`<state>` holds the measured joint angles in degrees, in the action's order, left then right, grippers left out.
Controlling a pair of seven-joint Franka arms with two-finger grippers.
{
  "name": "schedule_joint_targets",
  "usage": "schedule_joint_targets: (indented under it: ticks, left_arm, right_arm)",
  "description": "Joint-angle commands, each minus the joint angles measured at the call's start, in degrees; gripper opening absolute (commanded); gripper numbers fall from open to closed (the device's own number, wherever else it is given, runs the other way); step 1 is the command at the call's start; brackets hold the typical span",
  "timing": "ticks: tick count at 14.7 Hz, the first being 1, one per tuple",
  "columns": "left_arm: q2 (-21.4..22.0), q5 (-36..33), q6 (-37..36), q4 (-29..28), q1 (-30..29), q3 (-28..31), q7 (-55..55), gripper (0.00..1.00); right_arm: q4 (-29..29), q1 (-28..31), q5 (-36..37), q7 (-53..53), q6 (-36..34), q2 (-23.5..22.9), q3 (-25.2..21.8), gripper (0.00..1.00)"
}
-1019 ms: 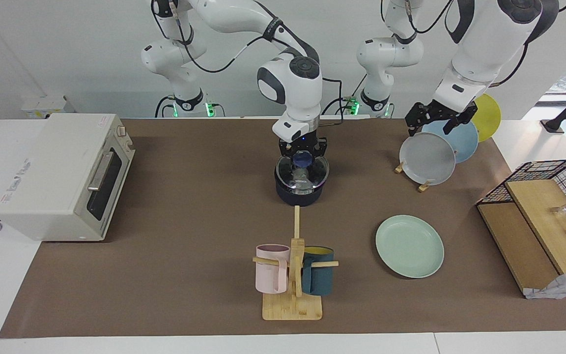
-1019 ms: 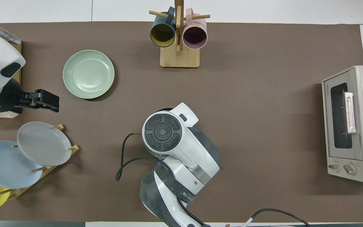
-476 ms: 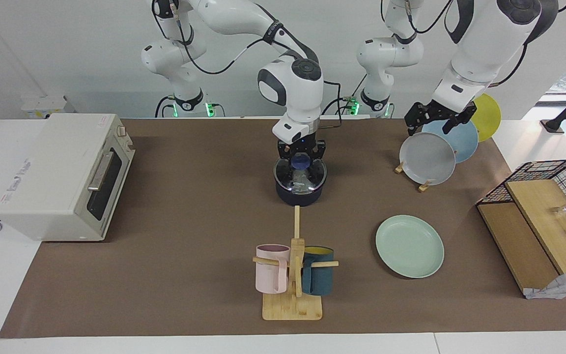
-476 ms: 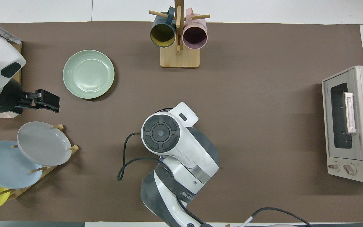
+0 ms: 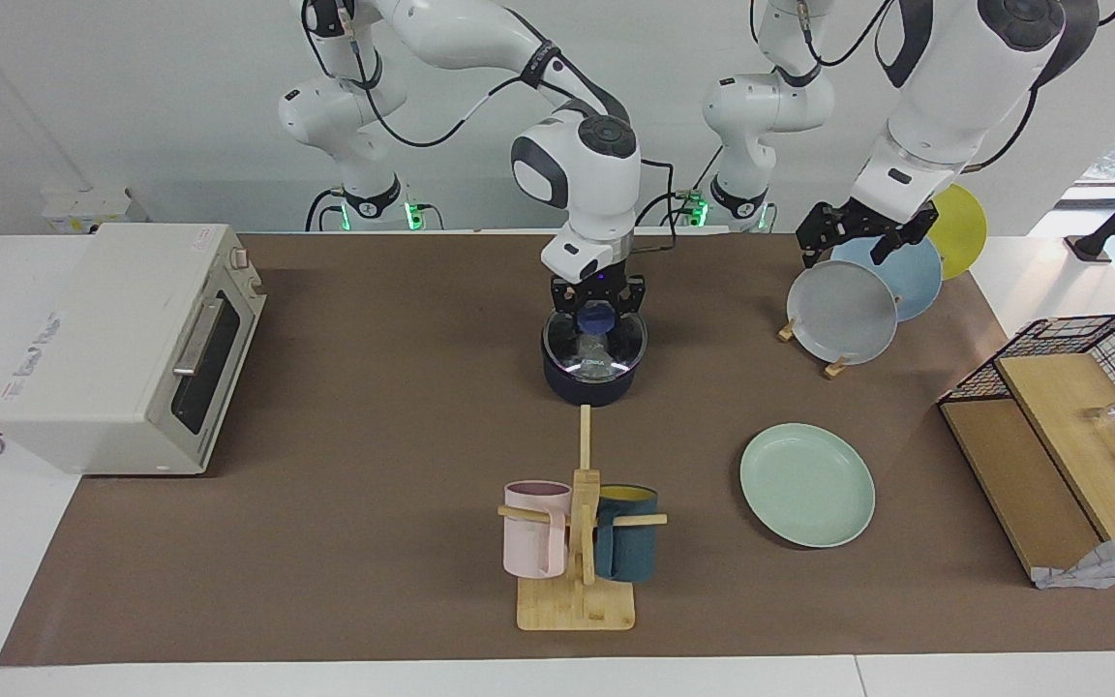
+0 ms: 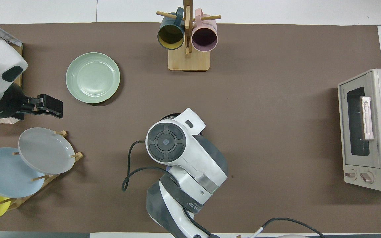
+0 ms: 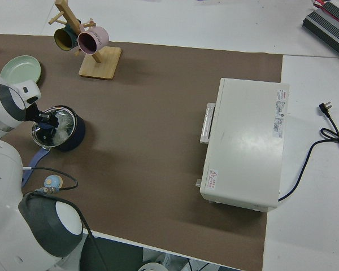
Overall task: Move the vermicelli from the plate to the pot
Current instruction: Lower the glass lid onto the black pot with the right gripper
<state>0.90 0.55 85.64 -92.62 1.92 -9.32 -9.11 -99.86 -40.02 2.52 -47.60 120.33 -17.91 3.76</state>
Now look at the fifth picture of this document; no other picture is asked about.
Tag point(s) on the brown wooden board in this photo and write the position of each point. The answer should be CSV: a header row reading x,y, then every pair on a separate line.
x,y
1017,484

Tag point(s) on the patterned white cloth bag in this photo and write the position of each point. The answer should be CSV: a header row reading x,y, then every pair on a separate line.
x,y
1114,561

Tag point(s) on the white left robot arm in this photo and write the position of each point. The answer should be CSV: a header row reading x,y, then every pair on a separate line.
x,y
954,87

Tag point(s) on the yellow plate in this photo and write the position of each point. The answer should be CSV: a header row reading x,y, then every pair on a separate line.
x,y
964,227

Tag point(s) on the glass lid with blue knob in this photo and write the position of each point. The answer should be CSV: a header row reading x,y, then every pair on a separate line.
x,y
596,363

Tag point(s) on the mint green plate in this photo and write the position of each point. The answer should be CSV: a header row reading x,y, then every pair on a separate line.
x,y
809,484

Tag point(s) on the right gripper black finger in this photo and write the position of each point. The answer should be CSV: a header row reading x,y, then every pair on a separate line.
x,y
577,312
621,312

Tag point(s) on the cream toaster oven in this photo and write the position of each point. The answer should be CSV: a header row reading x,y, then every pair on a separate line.
x,y
103,339

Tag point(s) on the brown table mat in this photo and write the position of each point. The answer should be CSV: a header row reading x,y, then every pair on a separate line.
x,y
374,542

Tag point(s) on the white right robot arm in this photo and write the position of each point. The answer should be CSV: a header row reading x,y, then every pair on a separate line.
x,y
480,39

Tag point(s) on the white power box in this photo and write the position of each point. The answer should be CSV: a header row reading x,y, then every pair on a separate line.
x,y
83,208

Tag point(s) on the pink mug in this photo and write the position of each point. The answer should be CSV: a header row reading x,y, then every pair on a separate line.
x,y
533,542

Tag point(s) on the grey plate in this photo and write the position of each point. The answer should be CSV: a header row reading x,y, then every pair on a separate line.
x,y
843,315

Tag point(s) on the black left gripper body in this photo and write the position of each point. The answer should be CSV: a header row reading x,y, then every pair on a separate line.
x,y
853,223

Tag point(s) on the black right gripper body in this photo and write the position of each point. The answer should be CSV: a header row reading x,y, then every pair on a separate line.
x,y
606,288

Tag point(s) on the light blue plate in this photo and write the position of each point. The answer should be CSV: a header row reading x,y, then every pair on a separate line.
x,y
916,281

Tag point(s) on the wooden plate rack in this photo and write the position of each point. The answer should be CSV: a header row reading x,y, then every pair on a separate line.
x,y
836,368

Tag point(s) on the wooden mug tree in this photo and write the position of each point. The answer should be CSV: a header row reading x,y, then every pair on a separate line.
x,y
577,605

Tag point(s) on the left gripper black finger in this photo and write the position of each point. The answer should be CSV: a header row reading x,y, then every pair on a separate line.
x,y
882,250
807,256

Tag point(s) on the light wooden board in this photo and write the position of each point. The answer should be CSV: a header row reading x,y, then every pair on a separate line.
x,y
1070,436

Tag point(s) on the teal mug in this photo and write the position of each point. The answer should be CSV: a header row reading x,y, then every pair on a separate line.
x,y
630,552

